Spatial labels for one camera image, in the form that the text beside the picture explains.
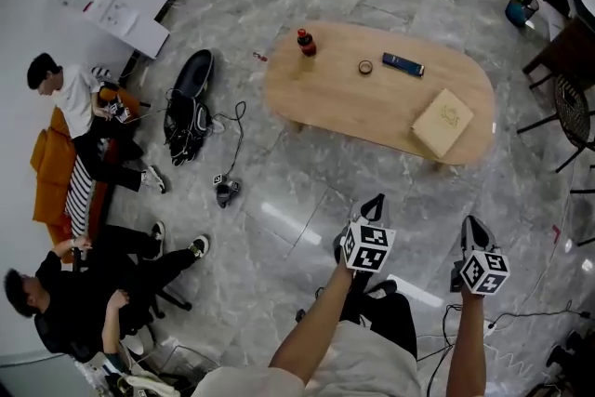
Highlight cola bottle with red cap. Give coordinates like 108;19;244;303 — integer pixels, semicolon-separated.
297;28;318;58

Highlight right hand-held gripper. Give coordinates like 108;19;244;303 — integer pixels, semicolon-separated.
449;215;511;297

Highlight dark blue remote control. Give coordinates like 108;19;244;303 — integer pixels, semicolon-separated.
381;52;426;79

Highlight black and white striped cloth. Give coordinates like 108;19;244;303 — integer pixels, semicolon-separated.
63;152;97;238

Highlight waste bin with blue bag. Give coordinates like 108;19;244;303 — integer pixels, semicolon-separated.
504;0;540;29

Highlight wire frame rack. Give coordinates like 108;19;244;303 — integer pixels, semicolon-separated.
152;341;219;387

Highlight white display stand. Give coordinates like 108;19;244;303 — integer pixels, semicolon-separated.
55;0;171;60

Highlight person's left black shoe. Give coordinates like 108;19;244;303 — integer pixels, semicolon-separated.
366;279;399;298

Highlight spare hand-held gripper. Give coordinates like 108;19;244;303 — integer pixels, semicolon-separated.
212;173;243;209

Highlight orange sofa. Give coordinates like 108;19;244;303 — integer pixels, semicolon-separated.
30;86;140;264

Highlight dark wooden desk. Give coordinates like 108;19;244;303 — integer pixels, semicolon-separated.
522;0;595;83

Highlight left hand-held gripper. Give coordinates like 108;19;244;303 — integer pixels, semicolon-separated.
333;193;398;280

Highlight black bag with cables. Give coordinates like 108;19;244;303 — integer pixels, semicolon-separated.
163;48;215;167

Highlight white bag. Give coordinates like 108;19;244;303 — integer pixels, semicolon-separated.
115;374;182;397

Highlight person's left forearm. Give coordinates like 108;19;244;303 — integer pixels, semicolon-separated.
269;262;359;385

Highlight thin black cable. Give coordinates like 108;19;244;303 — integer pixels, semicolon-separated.
211;100;247;178

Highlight person's black shorts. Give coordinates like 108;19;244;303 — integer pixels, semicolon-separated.
338;290;419;359

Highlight person's right forearm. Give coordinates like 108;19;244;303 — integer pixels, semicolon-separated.
444;290;487;397

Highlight wooden coffee table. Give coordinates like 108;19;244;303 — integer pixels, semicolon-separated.
263;20;497;173

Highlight black office chair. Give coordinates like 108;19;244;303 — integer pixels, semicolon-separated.
34;283;194;364

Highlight thick beige book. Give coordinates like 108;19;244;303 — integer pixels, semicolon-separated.
410;87;475;159

